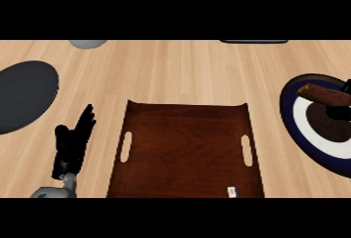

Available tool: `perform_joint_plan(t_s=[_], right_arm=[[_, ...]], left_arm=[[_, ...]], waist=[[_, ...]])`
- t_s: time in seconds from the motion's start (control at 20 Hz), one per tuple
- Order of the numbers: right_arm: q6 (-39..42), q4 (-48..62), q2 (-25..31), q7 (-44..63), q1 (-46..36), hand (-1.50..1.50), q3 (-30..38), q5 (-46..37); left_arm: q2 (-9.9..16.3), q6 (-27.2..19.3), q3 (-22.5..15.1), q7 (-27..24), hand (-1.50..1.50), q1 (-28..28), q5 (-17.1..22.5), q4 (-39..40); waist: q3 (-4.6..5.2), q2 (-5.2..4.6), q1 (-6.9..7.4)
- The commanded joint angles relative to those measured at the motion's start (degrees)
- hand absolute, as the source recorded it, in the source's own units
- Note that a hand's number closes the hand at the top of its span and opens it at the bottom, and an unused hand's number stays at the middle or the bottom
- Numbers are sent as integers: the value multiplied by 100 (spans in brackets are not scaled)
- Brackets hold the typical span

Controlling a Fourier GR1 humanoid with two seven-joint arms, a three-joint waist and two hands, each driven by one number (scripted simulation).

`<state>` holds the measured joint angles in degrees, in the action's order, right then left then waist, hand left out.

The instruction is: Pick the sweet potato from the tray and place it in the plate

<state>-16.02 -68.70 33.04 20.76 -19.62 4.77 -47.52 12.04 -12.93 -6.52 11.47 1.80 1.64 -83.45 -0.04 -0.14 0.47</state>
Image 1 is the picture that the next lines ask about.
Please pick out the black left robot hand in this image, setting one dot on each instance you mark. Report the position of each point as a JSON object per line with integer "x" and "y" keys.
{"x": 68, "y": 148}

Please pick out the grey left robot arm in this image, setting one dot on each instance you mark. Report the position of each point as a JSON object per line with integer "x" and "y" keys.
{"x": 62, "y": 190}

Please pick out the dark grey oval plate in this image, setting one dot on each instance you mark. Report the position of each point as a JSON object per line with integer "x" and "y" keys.
{"x": 25, "y": 96}

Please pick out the dark brown wooden tray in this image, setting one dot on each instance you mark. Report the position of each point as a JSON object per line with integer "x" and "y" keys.
{"x": 184, "y": 148}

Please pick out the blue and white plate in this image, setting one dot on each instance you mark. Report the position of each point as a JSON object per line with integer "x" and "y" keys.
{"x": 316, "y": 136}

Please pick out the grey round object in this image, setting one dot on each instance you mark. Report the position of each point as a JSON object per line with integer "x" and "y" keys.
{"x": 87, "y": 43}

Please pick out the dark flat rectangular object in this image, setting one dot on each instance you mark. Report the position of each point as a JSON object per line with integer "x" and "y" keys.
{"x": 254, "y": 41}

